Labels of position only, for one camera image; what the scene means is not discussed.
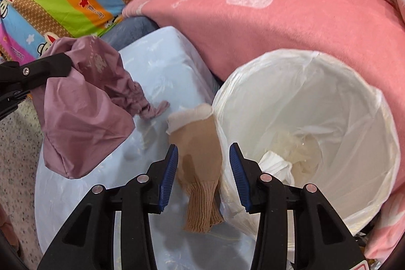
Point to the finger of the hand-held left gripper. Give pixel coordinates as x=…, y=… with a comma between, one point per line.
x=38, y=70

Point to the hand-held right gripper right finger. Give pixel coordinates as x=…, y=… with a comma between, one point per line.
x=239, y=175

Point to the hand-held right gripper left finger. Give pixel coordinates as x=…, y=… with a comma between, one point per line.
x=169, y=172

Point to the beige sock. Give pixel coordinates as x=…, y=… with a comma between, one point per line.
x=196, y=143

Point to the purple cloth bag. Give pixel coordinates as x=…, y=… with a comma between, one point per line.
x=82, y=105

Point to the white lined trash bin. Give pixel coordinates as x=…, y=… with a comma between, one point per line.
x=300, y=99

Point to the white crumpled tissue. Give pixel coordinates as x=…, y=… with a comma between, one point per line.
x=275, y=162

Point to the blue-grey cushion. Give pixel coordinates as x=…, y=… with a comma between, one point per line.
x=129, y=31

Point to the light blue tablecloth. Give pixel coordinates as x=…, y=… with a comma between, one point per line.
x=164, y=67

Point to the pink blanket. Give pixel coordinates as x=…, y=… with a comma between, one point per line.
x=269, y=29

